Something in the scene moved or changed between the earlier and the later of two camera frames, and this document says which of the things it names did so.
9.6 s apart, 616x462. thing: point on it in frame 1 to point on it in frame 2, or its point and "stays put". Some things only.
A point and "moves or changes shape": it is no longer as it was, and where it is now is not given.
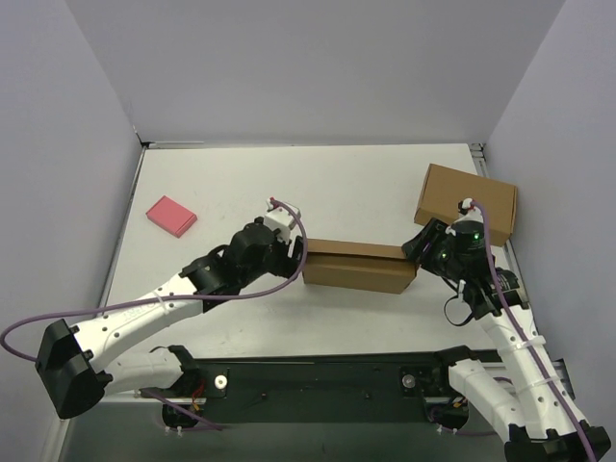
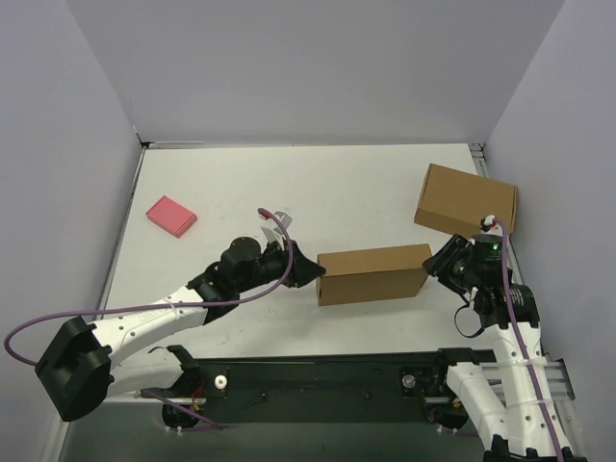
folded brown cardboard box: x=444 y=189 stays put
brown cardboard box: x=366 y=267 moves or changes shape
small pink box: x=170 y=217 stays put
